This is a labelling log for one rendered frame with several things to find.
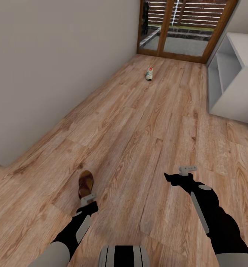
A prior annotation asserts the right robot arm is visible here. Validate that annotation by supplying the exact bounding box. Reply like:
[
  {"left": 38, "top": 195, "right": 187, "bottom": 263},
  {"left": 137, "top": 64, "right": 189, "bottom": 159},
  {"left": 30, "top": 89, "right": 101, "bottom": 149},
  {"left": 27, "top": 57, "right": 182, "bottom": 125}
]
[{"left": 164, "top": 165, "right": 248, "bottom": 267}]

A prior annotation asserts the sandal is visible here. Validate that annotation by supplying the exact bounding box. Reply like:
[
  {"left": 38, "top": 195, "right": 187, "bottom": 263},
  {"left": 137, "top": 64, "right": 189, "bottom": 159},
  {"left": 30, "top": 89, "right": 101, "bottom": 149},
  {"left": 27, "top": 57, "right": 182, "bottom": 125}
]
[{"left": 78, "top": 170, "right": 94, "bottom": 204}]

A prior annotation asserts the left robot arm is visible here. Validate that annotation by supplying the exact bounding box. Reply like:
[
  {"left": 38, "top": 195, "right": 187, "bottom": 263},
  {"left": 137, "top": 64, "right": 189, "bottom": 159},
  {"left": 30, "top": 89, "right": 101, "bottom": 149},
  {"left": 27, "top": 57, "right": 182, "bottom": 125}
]
[{"left": 27, "top": 193, "right": 99, "bottom": 267}]

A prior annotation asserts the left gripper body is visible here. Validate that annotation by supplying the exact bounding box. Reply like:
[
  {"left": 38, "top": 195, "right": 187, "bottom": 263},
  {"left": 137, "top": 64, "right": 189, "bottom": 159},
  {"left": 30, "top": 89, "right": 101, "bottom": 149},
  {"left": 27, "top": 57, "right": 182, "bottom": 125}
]
[{"left": 77, "top": 201, "right": 99, "bottom": 215}]

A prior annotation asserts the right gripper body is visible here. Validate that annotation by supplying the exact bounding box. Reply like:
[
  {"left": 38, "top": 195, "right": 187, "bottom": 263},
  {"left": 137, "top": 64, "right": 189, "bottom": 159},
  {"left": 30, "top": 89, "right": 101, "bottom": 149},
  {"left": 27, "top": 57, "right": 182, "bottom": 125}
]
[{"left": 170, "top": 173, "right": 193, "bottom": 190}]

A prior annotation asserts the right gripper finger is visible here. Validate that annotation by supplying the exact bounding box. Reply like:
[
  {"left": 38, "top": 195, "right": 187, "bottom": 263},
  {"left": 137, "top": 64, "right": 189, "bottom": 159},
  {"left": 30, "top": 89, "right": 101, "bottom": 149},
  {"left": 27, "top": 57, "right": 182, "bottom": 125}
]
[{"left": 164, "top": 173, "right": 170, "bottom": 181}]

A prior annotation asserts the gym shoe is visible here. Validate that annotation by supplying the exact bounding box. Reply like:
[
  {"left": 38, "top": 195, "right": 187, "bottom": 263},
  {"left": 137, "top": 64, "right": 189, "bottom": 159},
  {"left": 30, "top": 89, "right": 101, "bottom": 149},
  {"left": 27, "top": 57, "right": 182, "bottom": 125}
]
[{"left": 146, "top": 66, "right": 153, "bottom": 80}]

